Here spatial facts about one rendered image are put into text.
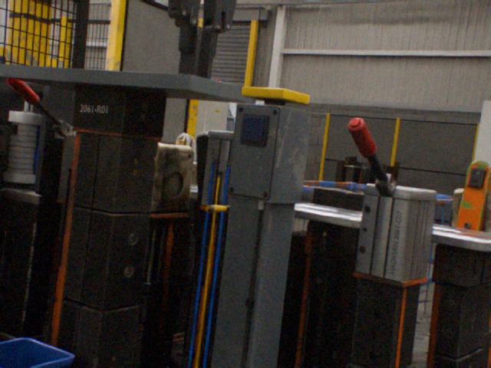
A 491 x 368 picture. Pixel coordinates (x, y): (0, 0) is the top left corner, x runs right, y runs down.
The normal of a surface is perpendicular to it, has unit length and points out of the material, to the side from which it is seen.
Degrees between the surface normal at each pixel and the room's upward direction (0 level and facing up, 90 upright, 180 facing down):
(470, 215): 78
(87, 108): 90
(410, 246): 90
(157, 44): 89
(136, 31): 90
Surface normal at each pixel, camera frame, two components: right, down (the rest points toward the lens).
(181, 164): 0.80, 0.12
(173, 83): -0.58, -0.03
